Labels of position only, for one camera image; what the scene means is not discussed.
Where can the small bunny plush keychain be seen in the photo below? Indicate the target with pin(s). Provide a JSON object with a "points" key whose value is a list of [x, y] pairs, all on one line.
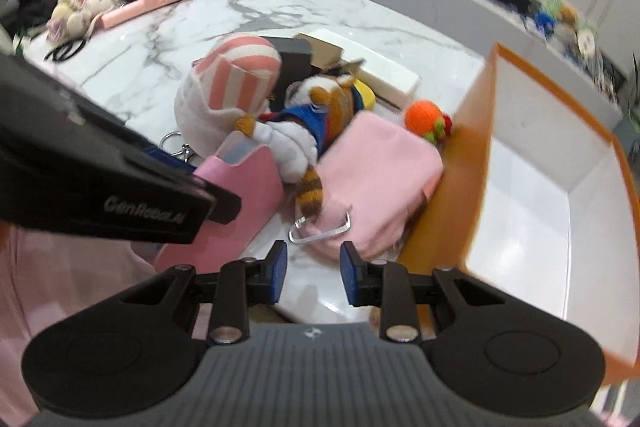
{"points": [[76, 19]]}

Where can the white rectangular box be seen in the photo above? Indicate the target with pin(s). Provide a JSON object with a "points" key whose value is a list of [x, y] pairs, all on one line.
{"points": [[394, 83]]}

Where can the pink cat-ear pouch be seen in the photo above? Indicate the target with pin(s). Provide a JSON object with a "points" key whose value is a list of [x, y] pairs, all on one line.
{"points": [[249, 172]]}

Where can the pink cloth pouch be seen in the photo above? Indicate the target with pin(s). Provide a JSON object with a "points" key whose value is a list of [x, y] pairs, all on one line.
{"points": [[381, 174]]}

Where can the black gift box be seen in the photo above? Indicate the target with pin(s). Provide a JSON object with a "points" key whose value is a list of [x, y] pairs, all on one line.
{"points": [[296, 55]]}

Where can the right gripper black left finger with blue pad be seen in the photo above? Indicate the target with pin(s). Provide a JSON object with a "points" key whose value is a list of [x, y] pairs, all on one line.
{"points": [[136, 349]]}

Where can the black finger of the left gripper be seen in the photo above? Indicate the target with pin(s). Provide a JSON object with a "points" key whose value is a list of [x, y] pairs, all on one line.
{"points": [[214, 174]]}

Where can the silver carabiner clip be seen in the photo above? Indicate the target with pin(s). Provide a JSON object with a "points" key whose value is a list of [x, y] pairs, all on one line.
{"points": [[304, 231]]}

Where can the orange storage box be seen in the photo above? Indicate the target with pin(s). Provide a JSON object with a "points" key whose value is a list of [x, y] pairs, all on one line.
{"points": [[537, 199]]}

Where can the orange crocheted ball toy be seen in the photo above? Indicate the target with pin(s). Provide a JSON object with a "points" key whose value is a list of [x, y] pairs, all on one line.
{"points": [[425, 119]]}

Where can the white puppy plush striped hat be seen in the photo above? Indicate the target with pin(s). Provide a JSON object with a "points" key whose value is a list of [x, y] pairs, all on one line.
{"points": [[234, 79]]}

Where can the brown cardboard box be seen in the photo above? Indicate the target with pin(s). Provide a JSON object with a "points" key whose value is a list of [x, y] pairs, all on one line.
{"points": [[327, 58]]}

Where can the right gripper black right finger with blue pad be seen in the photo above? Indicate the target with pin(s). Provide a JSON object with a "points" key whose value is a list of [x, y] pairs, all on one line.
{"points": [[488, 347]]}

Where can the fox plush blue uniform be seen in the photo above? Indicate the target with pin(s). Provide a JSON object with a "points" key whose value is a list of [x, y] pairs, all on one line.
{"points": [[318, 110]]}

